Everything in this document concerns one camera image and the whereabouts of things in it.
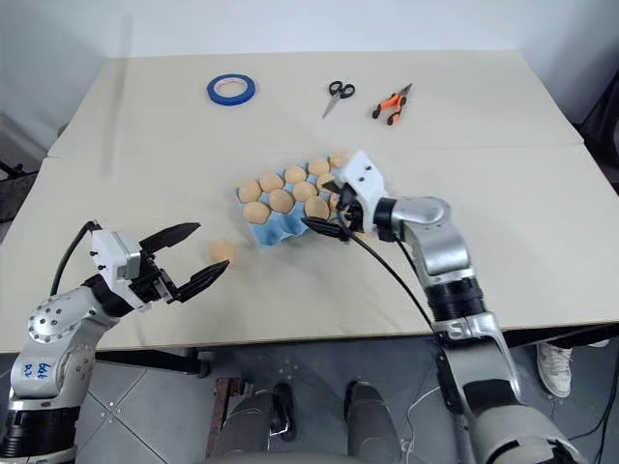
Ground blue tape roll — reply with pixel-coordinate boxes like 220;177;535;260
206;73;258;107

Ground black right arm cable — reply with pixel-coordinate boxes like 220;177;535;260
350;231;478;464

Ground black chair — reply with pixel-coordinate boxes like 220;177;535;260
576;72;619;194

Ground orange black pliers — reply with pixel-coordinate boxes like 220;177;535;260
371;82;415;128

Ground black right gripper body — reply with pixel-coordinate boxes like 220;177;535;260
338;185;368;238

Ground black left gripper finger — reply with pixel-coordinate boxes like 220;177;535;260
139;222;202;254
170;259;231;304

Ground dark rounded robot leg shape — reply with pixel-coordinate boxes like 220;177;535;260
222;381;297;458
341;380;403;459

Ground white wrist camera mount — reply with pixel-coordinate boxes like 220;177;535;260
90;228;147;310
338;150;389;234

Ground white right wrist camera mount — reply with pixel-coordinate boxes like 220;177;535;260
338;150;389;234

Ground blue egg carton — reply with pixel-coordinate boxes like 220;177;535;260
235;153;350;248

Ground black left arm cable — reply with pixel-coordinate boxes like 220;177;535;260
49;219;103;297

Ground white sneaker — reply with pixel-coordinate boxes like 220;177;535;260
536;339;575;399

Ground black table frame bar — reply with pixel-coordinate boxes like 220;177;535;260
95;346;213;379

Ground black handled scissors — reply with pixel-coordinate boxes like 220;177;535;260
321;80;357;120

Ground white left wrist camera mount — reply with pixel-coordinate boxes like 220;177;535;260
90;228;147;310

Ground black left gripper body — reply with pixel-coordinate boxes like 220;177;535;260
128;248;176;305

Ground rusty metal bar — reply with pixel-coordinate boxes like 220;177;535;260
204;376;244;459

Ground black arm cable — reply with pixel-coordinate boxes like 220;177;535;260
350;231;478;464
49;219;103;297

